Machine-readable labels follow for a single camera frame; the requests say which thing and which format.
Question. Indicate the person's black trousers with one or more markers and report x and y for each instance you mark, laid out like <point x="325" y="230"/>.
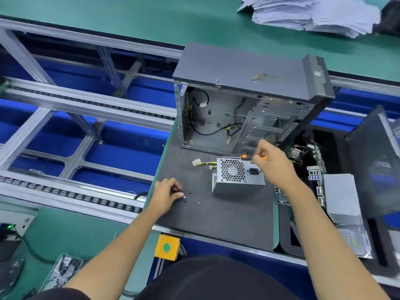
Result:
<point x="219" y="281"/>

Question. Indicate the processor cooler with fan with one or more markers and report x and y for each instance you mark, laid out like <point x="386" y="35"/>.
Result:
<point x="303" y="150"/>

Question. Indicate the grey computer tower case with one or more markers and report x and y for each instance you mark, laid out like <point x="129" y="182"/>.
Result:
<point x="244" y="68"/>

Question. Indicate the silver power supply unit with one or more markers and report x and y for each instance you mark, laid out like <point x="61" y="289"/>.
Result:
<point x="237" y="178"/>

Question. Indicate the silver optical drive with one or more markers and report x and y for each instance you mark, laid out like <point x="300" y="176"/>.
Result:
<point x="342" y="196"/>

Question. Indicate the dark grey case side panel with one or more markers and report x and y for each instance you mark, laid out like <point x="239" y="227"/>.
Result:
<point x="378" y="165"/>

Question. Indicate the person's right hand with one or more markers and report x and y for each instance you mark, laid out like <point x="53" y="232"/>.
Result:
<point x="275" y="162"/>

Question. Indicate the person's black shirt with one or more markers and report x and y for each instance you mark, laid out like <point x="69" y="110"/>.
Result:
<point x="59" y="295"/>

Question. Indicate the silver hard drive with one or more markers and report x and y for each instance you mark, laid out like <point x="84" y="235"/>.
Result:
<point x="359" y="240"/>

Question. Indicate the black foam tray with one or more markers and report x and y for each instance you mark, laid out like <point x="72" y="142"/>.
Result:
<point x="294" y="240"/>

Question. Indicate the clear plastic screw box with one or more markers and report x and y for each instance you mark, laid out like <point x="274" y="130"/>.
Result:
<point x="61" y="271"/>

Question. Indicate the green motherboard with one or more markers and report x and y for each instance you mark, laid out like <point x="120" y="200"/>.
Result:
<point x="315" y="165"/>

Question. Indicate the person's left forearm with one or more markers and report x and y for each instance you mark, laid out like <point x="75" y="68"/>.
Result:
<point x="112" y="259"/>

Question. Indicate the dark grey foam mat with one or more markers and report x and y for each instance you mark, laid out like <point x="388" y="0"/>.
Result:
<point x="212" y="215"/>

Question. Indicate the person's left hand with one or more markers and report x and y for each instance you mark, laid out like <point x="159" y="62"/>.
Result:
<point x="164" y="196"/>

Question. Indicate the yellow box with green button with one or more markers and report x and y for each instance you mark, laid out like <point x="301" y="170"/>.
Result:
<point x="167" y="246"/>

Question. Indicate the stack of white papers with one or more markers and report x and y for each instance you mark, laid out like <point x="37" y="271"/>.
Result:
<point x="312" y="14"/>

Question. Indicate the power supply circuit board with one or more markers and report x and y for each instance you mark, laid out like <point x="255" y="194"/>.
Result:
<point x="197" y="162"/>

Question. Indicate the person's right forearm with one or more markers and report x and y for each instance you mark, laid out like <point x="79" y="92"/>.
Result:
<point x="337" y="246"/>

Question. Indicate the small pile of screws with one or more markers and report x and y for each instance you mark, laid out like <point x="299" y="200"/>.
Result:
<point x="187" y="198"/>

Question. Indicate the aluminium conveyor frame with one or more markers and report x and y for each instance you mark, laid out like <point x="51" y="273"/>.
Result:
<point x="75" y="100"/>

